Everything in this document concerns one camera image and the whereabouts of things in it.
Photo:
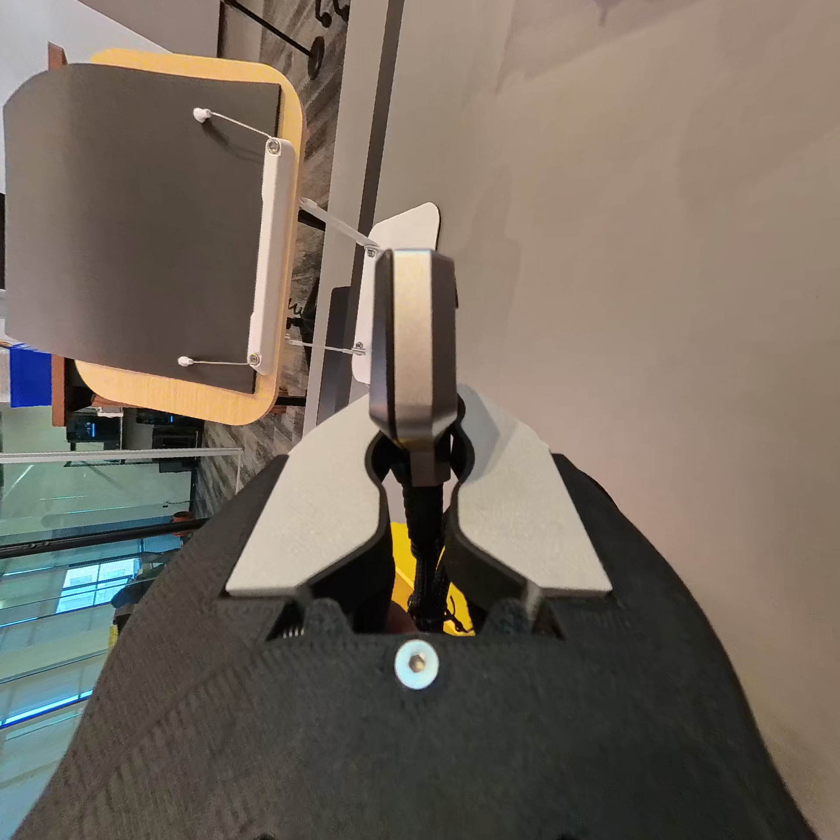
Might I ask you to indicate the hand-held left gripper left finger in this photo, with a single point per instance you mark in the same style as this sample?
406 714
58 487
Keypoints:
308 518

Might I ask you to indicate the blue board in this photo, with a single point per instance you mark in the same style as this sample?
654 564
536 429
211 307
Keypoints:
29 380

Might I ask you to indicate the yellow plastic bin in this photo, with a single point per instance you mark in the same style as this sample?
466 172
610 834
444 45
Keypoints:
400 558

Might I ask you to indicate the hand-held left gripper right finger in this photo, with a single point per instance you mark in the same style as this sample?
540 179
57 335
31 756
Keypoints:
531 518

